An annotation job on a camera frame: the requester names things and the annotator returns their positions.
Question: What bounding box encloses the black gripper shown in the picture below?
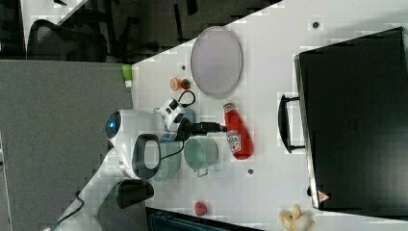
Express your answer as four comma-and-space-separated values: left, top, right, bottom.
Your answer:
176, 117, 226, 141

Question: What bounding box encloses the red plush ketchup bottle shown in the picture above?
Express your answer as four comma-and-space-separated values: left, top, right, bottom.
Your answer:
223, 103, 253, 160

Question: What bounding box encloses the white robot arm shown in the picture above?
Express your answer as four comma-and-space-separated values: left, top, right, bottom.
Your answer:
82, 109, 226, 215

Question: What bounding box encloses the blue round bowl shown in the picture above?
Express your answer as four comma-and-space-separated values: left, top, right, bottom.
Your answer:
185, 108, 196, 123

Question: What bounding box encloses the red strawberry toy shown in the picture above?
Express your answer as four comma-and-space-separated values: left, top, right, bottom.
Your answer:
181, 79, 191, 90

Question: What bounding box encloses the orange slice toy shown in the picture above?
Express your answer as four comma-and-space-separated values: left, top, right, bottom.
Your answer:
169, 78, 182, 90

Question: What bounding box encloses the grey round plate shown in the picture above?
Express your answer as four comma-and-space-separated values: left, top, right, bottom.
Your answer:
191, 26, 242, 99

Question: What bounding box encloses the red plush toy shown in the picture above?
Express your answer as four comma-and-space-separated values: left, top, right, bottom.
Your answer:
194, 202, 207, 217

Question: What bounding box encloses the green white bottle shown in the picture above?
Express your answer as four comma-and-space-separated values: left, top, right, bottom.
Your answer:
121, 64, 133, 88

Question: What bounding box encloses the peeled banana toy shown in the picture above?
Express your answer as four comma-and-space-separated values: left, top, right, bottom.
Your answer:
279, 204, 315, 231

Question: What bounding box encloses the black office chair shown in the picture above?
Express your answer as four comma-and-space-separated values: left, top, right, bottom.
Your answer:
26, 19, 108, 63

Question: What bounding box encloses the green cup with handle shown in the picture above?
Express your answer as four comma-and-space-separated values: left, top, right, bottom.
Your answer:
184, 138, 218, 177

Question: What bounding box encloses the black cable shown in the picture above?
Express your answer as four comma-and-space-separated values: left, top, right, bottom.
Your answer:
177, 90, 197, 109

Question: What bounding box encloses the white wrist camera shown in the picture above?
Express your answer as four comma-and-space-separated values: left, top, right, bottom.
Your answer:
155, 98, 186, 132

